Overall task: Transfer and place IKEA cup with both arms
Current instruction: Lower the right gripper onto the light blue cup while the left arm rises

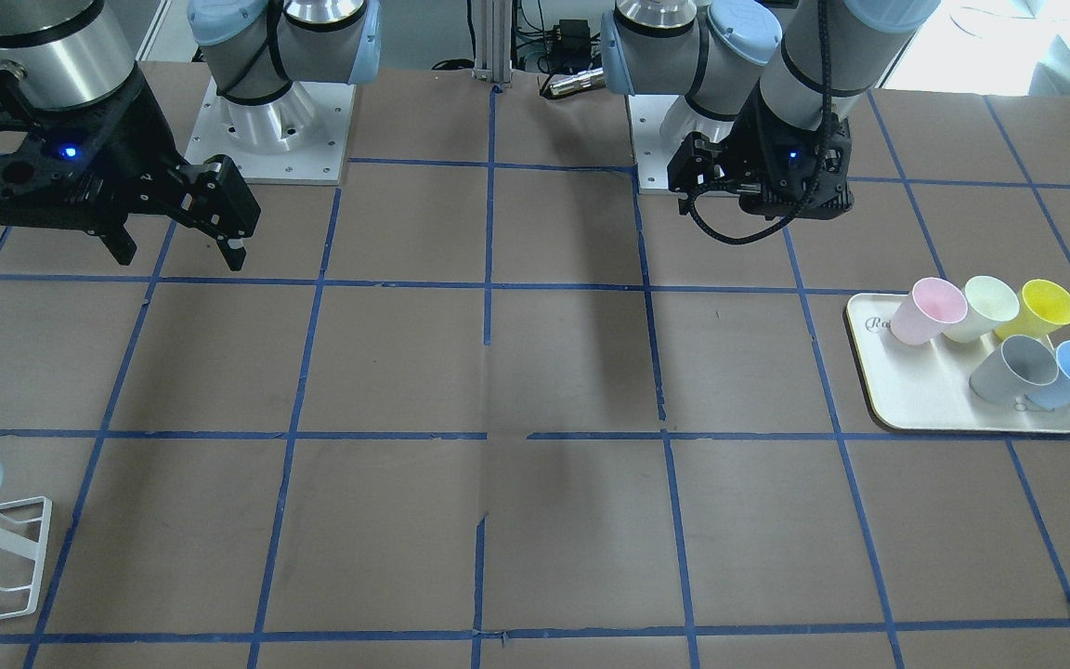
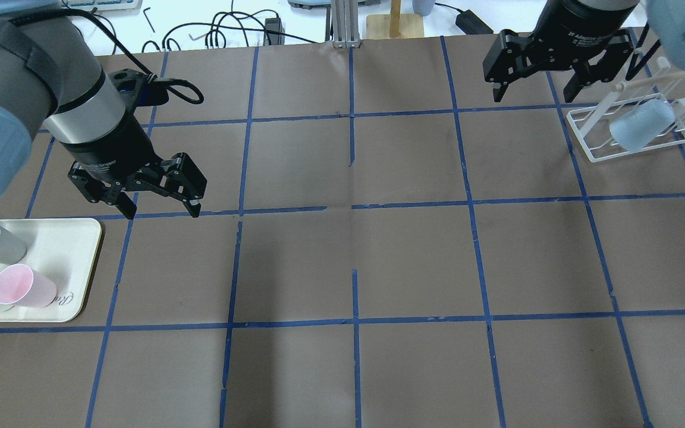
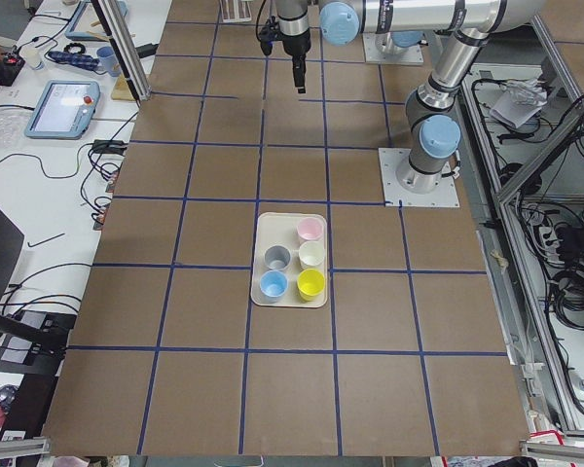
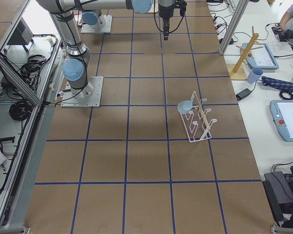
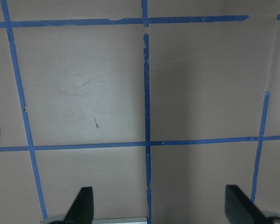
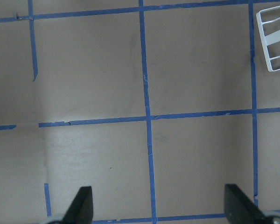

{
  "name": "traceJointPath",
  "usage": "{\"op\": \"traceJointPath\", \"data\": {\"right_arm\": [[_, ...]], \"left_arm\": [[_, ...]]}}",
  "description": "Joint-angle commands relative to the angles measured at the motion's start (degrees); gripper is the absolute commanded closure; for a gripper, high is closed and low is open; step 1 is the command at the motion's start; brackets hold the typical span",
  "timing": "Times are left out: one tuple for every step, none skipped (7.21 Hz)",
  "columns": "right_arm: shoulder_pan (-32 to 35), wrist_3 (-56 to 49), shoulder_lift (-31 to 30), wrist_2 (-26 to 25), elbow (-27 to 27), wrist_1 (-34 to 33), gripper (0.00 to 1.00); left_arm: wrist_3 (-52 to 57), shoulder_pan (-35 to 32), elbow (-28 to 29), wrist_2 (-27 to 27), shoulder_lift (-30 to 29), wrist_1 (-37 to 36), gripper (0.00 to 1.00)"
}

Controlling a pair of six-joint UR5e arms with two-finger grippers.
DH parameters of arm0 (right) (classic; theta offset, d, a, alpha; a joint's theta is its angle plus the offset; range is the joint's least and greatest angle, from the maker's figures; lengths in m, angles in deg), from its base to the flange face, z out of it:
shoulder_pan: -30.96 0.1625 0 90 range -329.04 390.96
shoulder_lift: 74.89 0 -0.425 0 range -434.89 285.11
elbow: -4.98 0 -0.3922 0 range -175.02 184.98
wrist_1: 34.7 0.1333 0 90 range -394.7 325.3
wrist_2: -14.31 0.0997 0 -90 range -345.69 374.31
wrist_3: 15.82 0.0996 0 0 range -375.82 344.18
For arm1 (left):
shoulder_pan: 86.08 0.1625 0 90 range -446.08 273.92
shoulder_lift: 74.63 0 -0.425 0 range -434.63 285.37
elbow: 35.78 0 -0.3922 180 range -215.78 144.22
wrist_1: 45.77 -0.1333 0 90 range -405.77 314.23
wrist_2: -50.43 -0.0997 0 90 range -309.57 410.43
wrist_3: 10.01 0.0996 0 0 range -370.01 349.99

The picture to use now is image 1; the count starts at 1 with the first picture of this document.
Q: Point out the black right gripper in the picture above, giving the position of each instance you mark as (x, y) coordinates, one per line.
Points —
(134, 149)

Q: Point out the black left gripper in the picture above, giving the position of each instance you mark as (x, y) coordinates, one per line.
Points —
(750, 139)

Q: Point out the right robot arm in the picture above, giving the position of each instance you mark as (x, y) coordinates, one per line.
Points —
(74, 52)

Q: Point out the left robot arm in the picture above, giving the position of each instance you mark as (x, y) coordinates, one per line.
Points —
(725, 92)

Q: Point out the pink plastic cup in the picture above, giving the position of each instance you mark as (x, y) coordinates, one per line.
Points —
(931, 307)

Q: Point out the cream white plastic cup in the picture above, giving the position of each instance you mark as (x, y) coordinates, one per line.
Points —
(991, 302)

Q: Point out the yellow plastic cup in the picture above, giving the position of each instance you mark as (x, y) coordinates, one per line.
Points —
(1044, 307)

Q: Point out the grey plastic cup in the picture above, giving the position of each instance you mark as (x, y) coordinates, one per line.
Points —
(1015, 368)

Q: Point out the cream plastic tray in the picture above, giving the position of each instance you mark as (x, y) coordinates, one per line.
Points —
(926, 388)

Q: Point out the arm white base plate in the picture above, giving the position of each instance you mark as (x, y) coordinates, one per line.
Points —
(658, 126)
(300, 139)

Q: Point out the silver aluminium frame post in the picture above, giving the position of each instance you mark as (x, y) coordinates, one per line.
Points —
(493, 30)

